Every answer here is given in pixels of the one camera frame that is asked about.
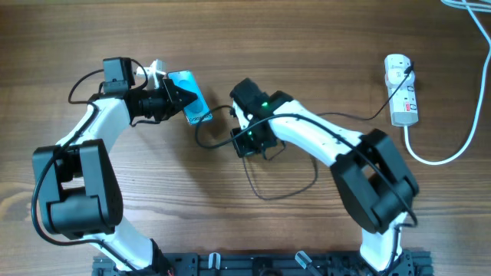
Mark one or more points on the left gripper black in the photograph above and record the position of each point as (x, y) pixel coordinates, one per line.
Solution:
(169, 92)

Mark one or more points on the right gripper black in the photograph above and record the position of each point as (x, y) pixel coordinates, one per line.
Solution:
(244, 151)

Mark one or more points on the blue Galaxy smartphone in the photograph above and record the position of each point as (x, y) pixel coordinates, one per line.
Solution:
(196, 108)

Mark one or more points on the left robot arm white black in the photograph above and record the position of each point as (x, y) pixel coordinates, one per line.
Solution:
(77, 199)

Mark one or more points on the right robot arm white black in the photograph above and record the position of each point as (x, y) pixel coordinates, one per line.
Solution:
(375, 184)

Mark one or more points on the white charger plug adapter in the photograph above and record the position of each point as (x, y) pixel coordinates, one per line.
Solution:
(398, 75)

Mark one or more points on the white power strip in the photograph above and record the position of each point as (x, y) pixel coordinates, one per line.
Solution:
(402, 99)

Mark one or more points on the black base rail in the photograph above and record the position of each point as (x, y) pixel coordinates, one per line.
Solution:
(343, 263)

